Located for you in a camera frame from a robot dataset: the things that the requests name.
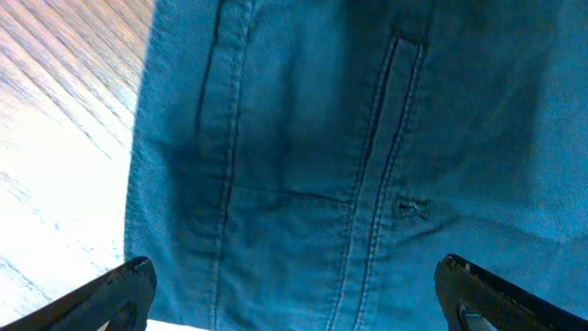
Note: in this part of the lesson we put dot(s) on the dark blue denim shorts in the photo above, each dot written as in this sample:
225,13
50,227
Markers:
304,164

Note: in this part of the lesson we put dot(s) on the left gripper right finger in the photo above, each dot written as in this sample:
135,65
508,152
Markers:
472,298

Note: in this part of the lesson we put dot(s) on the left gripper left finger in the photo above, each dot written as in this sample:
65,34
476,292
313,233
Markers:
119,300

